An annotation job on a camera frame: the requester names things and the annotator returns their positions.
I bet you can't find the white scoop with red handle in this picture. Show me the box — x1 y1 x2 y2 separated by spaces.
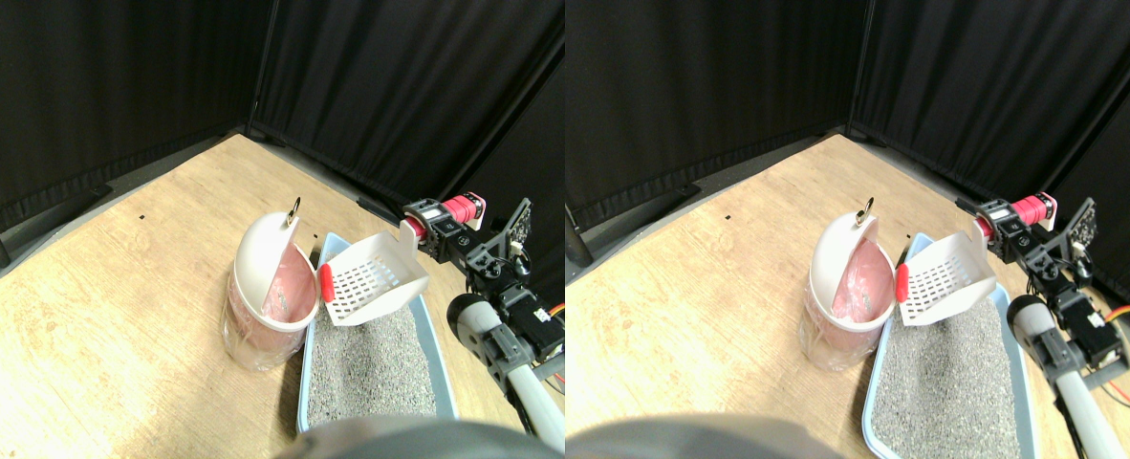
319 191 487 328
895 191 1059 328

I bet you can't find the blue litter tray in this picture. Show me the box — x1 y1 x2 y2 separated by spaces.
295 231 461 436
861 232 1040 459

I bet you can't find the white bin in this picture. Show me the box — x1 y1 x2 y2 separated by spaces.
223 196 320 372
799 198 899 372

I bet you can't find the black bracket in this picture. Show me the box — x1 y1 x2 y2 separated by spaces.
467 197 534 288
1038 196 1099 284

